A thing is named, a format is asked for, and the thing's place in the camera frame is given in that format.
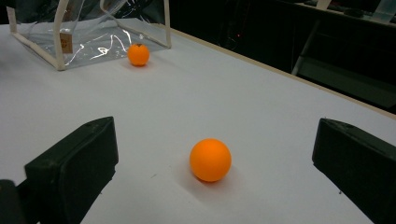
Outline desk with white metal frame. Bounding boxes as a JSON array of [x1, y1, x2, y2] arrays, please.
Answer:
[[290, 0, 396, 108]]

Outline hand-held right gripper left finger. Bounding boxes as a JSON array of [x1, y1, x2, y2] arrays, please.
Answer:
[[23, 116, 120, 224]]

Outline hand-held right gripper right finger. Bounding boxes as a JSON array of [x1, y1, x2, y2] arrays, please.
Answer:
[[312, 117, 396, 224]]

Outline marked orange table tennis ball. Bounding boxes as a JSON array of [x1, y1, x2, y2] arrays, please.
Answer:
[[126, 43, 151, 67]]

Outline plain orange table tennis ball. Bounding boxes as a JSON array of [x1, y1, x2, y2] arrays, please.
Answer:
[[189, 137, 233, 183]]

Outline clear plastic bag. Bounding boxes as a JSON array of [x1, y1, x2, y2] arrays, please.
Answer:
[[6, 0, 173, 72]]

